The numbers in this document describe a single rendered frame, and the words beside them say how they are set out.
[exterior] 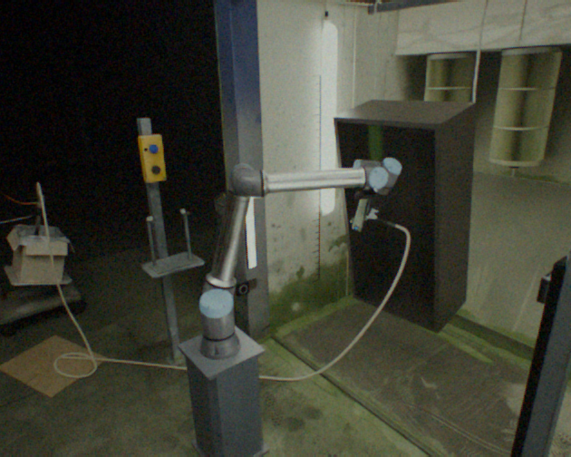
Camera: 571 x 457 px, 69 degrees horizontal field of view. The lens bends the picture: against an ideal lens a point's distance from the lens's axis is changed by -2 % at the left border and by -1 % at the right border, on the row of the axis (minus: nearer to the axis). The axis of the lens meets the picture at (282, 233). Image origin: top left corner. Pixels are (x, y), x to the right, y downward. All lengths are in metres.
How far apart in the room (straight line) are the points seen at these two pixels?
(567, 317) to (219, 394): 1.42
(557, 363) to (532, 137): 2.12
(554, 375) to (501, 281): 2.14
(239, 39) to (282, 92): 0.42
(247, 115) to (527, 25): 1.71
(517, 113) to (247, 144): 1.72
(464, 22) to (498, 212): 1.36
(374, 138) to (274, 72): 0.73
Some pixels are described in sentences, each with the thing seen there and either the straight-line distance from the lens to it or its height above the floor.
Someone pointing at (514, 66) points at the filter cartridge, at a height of 1.87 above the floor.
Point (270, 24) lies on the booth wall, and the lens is 2.71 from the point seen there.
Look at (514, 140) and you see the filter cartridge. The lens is 3.14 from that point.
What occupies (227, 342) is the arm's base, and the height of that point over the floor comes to 0.71.
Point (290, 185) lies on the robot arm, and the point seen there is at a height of 1.41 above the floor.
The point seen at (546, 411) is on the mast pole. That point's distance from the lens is 1.29.
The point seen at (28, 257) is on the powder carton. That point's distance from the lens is 3.73.
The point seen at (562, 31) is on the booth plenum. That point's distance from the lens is 2.98.
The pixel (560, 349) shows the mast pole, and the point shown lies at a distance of 1.19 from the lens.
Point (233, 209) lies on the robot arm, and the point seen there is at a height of 1.28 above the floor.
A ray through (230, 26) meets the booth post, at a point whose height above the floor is 2.11.
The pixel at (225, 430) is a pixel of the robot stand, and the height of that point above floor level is 0.29.
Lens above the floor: 1.84
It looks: 21 degrees down
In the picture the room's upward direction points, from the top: 2 degrees counter-clockwise
